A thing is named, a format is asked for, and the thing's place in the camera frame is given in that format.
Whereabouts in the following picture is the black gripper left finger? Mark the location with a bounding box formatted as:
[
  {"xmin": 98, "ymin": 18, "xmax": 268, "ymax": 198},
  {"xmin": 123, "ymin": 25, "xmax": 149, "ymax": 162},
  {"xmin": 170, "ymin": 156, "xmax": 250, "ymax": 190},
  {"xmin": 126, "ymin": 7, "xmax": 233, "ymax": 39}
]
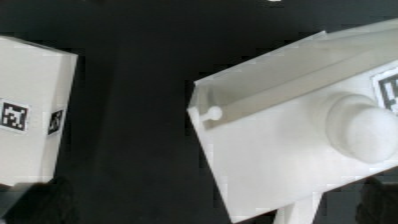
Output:
[{"xmin": 0, "ymin": 177, "xmax": 78, "ymax": 224}]

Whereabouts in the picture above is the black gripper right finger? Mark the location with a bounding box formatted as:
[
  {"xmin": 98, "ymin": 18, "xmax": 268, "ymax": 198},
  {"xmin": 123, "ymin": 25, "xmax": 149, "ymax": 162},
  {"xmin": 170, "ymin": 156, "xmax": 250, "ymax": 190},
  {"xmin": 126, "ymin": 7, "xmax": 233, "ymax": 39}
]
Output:
[{"xmin": 355, "ymin": 177, "xmax": 398, "ymax": 224}]

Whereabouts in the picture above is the white cabinet body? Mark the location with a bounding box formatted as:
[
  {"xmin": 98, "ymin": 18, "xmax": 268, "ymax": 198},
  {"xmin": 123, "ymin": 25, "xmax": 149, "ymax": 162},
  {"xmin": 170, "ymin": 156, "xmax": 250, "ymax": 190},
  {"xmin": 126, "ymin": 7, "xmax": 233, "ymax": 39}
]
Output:
[{"xmin": 186, "ymin": 18, "xmax": 398, "ymax": 224}]

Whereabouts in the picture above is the white block with two tags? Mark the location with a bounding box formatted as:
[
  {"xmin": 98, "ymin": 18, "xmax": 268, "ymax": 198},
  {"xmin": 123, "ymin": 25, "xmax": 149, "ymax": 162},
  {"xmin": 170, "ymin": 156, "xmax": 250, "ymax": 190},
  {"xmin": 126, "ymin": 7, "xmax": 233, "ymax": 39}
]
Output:
[{"xmin": 0, "ymin": 35, "xmax": 78, "ymax": 185}]

